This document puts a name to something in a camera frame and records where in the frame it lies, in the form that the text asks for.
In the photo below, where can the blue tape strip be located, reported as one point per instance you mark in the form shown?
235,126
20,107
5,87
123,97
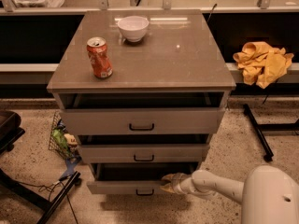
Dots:
70,167

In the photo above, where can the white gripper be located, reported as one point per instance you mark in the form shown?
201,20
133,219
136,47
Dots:
180,185

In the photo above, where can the grey middle drawer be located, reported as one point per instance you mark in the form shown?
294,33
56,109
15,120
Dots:
143,148

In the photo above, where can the yellow crumpled cloth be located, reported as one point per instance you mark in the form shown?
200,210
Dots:
262,64

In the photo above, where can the grey bottom drawer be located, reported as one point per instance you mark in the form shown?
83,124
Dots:
141,179

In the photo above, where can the grey top drawer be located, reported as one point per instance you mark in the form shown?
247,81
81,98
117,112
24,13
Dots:
143,113

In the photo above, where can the white ceramic bowl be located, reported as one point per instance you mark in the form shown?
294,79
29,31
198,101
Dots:
133,28

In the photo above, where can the black metal stand right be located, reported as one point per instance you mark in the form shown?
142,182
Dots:
261,128

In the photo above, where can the grey drawer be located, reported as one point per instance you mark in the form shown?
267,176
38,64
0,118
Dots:
143,113
143,148
141,179

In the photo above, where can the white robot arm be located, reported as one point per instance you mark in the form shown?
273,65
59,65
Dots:
267,196

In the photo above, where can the black metal stand left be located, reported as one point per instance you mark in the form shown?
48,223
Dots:
48,207

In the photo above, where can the orange soda can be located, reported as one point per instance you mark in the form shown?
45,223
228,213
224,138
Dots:
97,53

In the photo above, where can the wire basket with items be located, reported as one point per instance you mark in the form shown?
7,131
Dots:
61,139

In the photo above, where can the black metal stand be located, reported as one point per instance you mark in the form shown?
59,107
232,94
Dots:
48,207
261,128

